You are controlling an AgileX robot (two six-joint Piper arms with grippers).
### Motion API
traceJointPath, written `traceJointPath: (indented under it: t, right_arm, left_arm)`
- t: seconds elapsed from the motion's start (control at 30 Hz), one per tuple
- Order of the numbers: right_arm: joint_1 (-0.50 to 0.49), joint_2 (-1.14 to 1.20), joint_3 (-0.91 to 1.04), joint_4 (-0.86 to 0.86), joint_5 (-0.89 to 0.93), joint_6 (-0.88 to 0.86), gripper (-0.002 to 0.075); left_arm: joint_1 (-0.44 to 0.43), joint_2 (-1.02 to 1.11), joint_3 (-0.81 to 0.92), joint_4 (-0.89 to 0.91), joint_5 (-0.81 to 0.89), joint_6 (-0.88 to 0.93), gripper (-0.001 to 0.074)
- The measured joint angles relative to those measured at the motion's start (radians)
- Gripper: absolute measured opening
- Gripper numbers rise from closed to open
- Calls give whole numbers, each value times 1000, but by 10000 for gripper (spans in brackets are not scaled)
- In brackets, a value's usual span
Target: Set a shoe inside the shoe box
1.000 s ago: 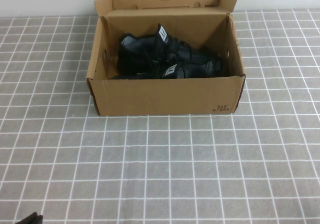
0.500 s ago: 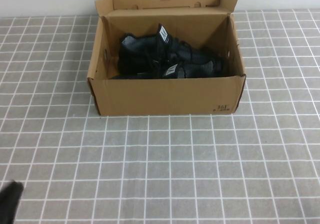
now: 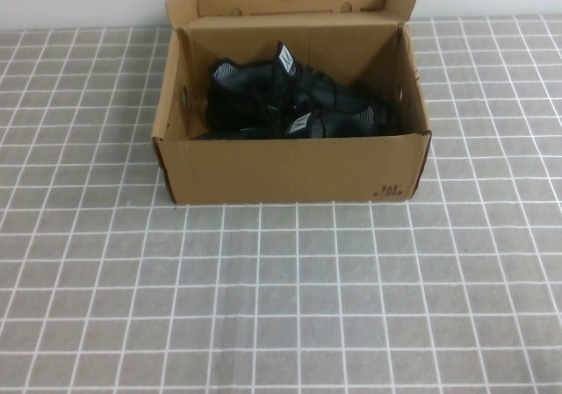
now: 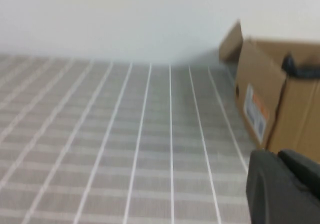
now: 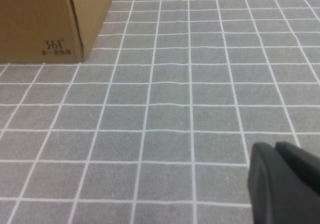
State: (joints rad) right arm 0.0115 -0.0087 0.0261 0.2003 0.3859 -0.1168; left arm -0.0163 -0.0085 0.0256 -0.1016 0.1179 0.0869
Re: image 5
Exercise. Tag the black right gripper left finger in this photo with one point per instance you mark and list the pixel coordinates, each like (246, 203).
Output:
(280, 196)

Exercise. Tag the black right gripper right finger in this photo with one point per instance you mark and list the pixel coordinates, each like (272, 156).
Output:
(305, 164)

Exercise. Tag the brown cardboard shoe box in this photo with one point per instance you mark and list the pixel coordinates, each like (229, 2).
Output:
(37, 22)

